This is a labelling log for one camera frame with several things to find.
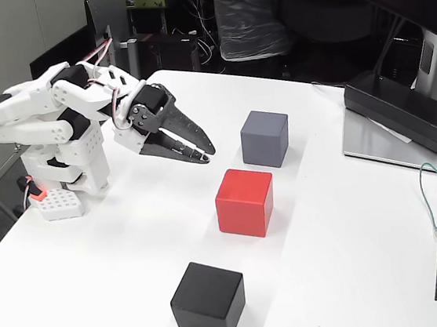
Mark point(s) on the grey cube block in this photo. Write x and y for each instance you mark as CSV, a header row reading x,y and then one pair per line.
x,y
263,142

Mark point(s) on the black cube block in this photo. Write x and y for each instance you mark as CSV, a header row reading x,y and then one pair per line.
x,y
207,307

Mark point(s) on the black equipment box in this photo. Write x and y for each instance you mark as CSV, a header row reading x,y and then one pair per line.
x,y
170,52

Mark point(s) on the red cube block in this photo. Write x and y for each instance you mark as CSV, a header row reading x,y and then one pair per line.
x,y
243,208

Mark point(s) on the black computer tower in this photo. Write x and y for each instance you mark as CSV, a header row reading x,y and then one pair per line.
x,y
59,51

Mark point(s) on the plastic-wrapped black bin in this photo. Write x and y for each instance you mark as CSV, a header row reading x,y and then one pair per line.
x,y
246,22

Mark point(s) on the white perforated table clamp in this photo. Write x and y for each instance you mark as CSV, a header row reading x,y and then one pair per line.
x,y
59,205

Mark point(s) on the black power adapter brick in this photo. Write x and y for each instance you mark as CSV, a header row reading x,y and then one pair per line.
x,y
397,107

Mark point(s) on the silver monitor stand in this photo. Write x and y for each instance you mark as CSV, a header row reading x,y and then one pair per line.
x,y
430,60

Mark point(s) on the silver monitor base plate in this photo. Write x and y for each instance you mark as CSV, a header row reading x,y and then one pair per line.
x,y
366,142

